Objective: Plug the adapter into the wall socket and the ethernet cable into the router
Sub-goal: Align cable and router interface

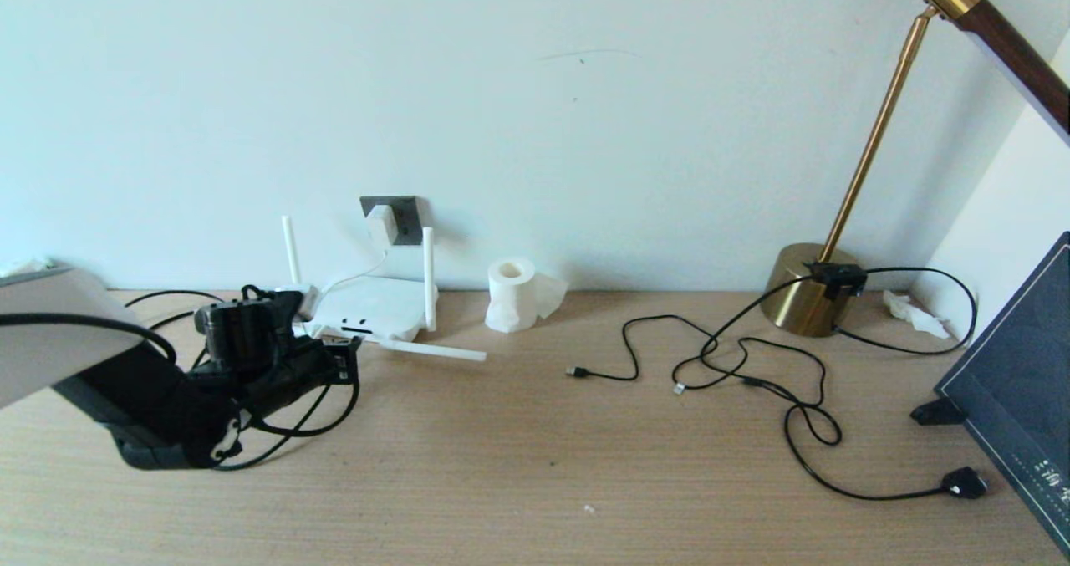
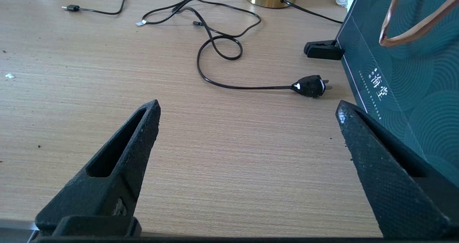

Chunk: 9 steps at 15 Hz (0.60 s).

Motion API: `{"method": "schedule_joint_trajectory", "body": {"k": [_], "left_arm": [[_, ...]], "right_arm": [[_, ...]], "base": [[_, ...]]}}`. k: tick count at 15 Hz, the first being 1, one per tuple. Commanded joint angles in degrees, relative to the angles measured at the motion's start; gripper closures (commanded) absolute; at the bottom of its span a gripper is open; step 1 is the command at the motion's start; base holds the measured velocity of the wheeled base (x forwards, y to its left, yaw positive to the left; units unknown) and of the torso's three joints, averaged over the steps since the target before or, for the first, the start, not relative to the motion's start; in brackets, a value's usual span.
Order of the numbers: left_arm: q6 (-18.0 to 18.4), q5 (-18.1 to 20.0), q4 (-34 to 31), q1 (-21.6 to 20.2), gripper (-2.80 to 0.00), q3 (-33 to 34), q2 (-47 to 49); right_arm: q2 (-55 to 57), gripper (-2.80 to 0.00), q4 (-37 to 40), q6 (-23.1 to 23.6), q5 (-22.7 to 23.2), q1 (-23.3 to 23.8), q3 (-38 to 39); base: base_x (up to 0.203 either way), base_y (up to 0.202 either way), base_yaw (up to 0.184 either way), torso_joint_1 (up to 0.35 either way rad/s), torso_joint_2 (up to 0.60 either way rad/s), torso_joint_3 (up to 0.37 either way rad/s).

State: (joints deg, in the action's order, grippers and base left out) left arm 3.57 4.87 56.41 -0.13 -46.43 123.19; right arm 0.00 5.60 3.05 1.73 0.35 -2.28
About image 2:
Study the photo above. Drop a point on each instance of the dark framed board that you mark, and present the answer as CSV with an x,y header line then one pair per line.
x,y
412,78

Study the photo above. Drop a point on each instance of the black plastic clip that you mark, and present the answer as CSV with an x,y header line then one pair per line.
x,y
322,50

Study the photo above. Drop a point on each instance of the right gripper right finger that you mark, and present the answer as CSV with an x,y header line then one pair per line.
x,y
387,185

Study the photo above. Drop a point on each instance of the small silver connector tip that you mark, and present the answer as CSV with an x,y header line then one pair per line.
x,y
141,22

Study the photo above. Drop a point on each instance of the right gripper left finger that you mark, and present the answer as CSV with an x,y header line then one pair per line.
x,y
143,146

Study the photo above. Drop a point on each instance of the small white paper scrap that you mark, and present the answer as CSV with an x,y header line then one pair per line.
x,y
9,75

